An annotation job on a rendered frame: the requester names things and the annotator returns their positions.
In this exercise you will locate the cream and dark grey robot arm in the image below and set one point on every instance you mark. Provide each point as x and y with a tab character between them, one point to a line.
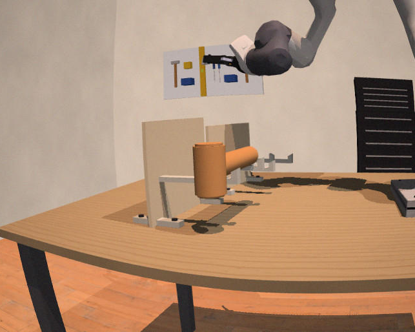
276	47

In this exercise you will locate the orange wooden mallet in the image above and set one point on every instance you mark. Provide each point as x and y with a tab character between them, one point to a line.
212	164

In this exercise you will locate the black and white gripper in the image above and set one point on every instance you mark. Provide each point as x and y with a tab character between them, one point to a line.
224	60

